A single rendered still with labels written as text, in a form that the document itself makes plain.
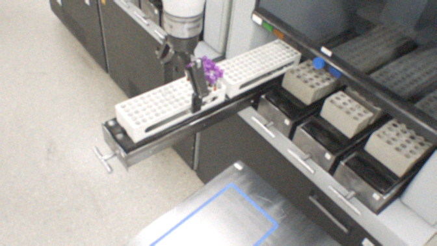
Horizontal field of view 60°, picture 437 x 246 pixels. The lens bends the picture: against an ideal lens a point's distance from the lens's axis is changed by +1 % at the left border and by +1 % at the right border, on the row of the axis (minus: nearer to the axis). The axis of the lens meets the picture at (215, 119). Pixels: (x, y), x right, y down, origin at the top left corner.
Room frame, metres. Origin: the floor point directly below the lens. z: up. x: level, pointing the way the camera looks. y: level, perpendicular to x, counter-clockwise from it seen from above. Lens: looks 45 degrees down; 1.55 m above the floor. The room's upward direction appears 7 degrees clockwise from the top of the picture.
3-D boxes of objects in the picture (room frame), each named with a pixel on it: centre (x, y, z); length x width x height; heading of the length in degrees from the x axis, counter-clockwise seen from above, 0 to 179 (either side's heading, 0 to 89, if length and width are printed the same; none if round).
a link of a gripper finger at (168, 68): (0.82, 0.15, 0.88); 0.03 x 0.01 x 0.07; 133
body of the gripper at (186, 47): (0.77, 0.10, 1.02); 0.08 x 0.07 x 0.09; 43
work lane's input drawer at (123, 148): (0.85, 0.02, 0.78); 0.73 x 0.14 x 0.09; 133
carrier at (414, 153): (0.67, -0.46, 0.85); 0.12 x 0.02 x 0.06; 43
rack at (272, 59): (0.97, -0.11, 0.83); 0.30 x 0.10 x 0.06; 133
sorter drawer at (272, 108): (1.04, -0.40, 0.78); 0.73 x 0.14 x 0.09; 133
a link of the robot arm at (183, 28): (0.77, 0.10, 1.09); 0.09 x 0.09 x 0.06
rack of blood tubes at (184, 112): (0.75, 0.12, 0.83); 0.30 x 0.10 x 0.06; 133
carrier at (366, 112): (0.80, -0.37, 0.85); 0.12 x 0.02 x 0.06; 43
